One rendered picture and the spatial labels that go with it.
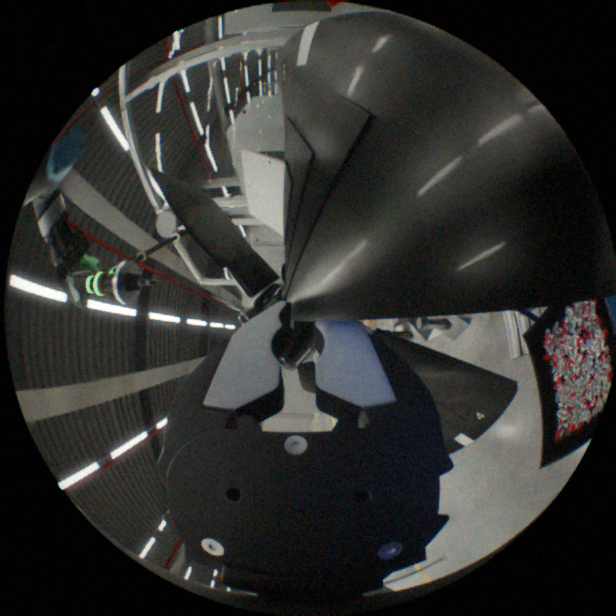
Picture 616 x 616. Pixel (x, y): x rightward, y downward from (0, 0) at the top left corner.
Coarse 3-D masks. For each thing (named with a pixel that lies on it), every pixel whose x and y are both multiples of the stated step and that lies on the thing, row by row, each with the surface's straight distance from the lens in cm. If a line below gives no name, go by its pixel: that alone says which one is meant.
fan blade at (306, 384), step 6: (312, 360) 42; (300, 366) 44; (306, 366) 43; (312, 366) 44; (300, 372) 46; (306, 372) 46; (312, 372) 46; (300, 378) 50; (306, 378) 49; (312, 378) 49; (306, 384) 54; (312, 384) 53; (306, 390) 61; (312, 390) 59
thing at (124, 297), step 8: (120, 264) 36; (128, 264) 36; (136, 264) 38; (112, 272) 45; (120, 272) 35; (128, 272) 36; (136, 272) 38; (120, 280) 35; (120, 288) 35; (120, 296) 35; (128, 296) 36; (136, 296) 38
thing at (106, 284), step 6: (102, 276) 42; (108, 276) 40; (126, 276) 36; (132, 276) 35; (138, 276) 35; (102, 282) 42; (108, 282) 40; (126, 282) 36; (132, 282) 34; (102, 288) 42; (108, 288) 40; (126, 288) 36; (132, 288) 35; (138, 288) 35
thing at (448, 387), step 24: (384, 336) 27; (408, 360) 26; (432, 360) 26; (456, 360) 26; (432, 384) 27; (456, 384) 27; (480, 384) 27; (504, 384) 28; (456, 408) 29; (480, 408) 29; (504, 408) 30; (456, 432) 32; (480, 432) 32
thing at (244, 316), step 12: (276, 288) 30; (264, 300) 29; (276, 300) 28; (252, 312) 28; (300, 324) 27; (288, 336) 27; (300, 336) 27; (312, 336) 29; (288, 348) 27; (300, 348) 28; (312, 348) 30; (288, 360) 28
